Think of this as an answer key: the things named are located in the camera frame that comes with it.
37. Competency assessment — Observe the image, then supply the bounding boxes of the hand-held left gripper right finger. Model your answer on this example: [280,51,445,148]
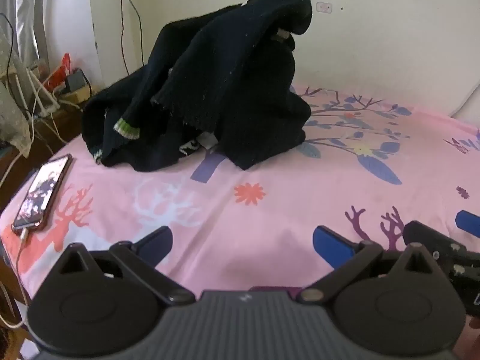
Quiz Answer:
[298,226,445,304]

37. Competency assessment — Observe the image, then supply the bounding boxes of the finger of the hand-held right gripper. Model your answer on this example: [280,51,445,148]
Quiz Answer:
[455,210,480,239]
[402,220,480,271]

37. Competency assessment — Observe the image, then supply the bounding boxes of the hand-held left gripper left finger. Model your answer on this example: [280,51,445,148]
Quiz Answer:
[56,226,196,305]

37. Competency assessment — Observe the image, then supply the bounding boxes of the dark knit sweater green stripes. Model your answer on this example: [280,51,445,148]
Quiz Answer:
[82,0,313,171]

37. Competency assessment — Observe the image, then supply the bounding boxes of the pink printed bed sheet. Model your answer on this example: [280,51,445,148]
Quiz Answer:
[0,82,480,308]

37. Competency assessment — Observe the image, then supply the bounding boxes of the smartphone with red case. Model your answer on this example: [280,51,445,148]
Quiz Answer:
[12,154,73,232]

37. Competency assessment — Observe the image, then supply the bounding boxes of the wooden nightstand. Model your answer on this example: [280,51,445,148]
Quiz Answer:
[0,101,88,211]

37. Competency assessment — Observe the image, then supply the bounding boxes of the black charger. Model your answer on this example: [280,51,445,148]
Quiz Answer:
[65,69,88,92]

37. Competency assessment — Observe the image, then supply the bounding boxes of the lace cloth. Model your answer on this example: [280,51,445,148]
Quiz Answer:
[0,26,32,158]

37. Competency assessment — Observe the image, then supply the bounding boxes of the red packet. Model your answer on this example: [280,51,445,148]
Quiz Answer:
[49,53,72,87]

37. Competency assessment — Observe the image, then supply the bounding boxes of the grey curtain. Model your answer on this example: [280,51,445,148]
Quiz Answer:
[0,0,49,69]

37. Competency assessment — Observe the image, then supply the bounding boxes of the white charging cable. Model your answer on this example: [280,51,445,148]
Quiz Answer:
[0,229,31,329]

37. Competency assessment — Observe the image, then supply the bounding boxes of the black wall cable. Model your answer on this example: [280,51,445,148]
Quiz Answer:
[118,0,128,77]
[113,0,145,69]

